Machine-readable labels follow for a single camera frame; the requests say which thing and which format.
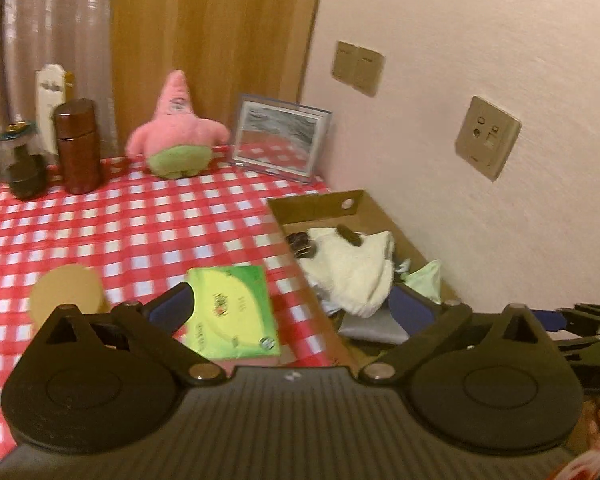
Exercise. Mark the beige wall socket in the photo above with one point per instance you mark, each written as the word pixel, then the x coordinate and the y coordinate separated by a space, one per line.
pixel 487 137

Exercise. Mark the red checked tablecloth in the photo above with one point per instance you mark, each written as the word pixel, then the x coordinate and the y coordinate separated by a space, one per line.
pixel 130 220

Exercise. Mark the pink starfish plush toy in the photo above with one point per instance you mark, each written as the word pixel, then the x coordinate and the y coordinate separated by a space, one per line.
pixel 175 130

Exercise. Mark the cream fluffy plush dark patches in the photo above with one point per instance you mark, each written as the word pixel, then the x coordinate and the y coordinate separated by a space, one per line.
pixel 350 270

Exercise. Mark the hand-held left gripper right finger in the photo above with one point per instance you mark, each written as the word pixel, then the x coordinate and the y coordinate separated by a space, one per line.
pixel 412 310

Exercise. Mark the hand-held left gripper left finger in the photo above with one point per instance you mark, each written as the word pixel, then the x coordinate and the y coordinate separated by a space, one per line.
pixel 172 310

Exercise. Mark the red white printed cloth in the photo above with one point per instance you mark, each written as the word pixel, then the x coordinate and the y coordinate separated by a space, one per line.
pixel 592 467

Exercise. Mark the glass jar with dark base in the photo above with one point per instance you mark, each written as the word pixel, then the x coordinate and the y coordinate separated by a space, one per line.
pixel 25 175

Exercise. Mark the brown cardboard box tray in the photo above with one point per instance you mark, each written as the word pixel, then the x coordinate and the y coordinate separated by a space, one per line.
pixel 325 207

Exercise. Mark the round tan coaster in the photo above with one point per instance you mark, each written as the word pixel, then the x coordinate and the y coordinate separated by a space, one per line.
pixel 65 285

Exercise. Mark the grey cloth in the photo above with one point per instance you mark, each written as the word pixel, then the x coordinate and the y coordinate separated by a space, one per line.
pixel 370 327

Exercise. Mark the small framed mirror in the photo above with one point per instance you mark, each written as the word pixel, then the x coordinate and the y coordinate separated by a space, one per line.
pixel 280 135

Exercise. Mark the wooden door panel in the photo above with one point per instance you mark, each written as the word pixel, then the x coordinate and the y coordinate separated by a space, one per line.
pixel 215 35

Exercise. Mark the beige patterned curtain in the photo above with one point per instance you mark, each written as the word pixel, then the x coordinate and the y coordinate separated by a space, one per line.
pixel 40 25

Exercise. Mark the brown wooden canister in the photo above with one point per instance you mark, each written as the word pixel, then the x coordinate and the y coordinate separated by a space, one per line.
pixel 78 150

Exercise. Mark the green tissue box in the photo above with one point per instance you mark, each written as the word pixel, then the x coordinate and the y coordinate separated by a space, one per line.
pixel 235 305

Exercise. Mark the beige wall switch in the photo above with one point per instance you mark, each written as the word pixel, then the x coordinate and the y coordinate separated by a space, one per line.
pixel 345 62
pixel 371 72

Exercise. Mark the light green cloth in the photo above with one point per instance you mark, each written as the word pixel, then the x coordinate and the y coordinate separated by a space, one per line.
pixel 425 282

